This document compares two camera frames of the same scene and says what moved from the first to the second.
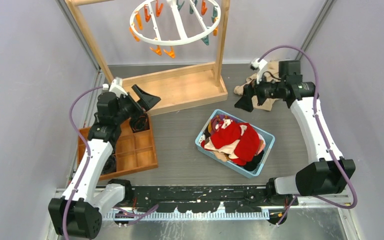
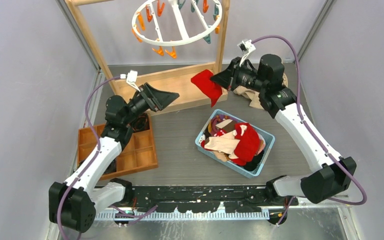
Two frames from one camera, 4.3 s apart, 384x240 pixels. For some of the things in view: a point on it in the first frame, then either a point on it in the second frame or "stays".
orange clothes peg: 158,50 stays
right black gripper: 245,102 -> 224,79
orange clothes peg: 170,53 stays
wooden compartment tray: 135,151 stays
